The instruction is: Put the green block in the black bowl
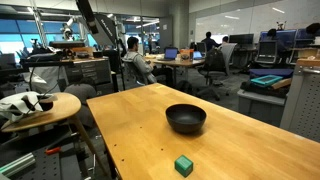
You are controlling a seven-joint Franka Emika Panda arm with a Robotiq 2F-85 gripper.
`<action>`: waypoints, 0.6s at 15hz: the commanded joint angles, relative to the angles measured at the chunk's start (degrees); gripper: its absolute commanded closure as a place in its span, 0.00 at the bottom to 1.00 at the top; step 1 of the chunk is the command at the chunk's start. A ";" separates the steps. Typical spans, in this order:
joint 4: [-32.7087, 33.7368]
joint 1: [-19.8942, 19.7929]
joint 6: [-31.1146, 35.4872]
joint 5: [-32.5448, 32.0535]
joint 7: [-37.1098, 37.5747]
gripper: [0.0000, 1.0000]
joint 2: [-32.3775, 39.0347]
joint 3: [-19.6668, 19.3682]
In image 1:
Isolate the green block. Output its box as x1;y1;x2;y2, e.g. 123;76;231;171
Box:
174;155;193;177

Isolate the black bowl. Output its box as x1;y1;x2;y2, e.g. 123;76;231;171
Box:
165;104;207;134

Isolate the seated person grey hoodie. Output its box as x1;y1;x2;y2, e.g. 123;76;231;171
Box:
124;37;173;87

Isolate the round meeting table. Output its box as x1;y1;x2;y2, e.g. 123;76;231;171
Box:
145;55;205;84

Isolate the open laptop blue screen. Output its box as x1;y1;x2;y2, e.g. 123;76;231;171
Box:
162;48;178;61

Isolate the grey office chair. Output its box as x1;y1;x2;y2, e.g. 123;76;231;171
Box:
196;43;236;101

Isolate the grey drawer cabinet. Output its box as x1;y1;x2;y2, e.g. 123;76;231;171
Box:
65;59;111;84

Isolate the person in dark shirt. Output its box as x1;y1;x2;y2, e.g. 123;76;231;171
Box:
203;31;219;50

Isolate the crouching person grey shirt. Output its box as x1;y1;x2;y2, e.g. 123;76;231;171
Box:
65;77;97;128

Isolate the photo softbox light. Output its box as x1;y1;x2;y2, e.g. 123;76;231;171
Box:
76;0;117;46

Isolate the computer monitor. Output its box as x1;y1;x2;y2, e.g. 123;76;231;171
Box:
229;34;254;45

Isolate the round wooden side table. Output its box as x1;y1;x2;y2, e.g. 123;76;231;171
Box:
1;92;108;176

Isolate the teal tray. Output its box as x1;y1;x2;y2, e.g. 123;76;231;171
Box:
251;75;282;87

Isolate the grey storage bin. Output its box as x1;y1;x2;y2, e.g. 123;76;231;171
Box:
237;89;285;127

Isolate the perforated grey metal cabinet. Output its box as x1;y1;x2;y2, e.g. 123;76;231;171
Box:
280;59;320;142

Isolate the aluminium extrusion bar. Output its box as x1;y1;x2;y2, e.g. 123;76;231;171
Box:
0;153;35;177

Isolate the orange handled tool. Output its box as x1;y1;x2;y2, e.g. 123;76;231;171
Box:
45;147;61;155

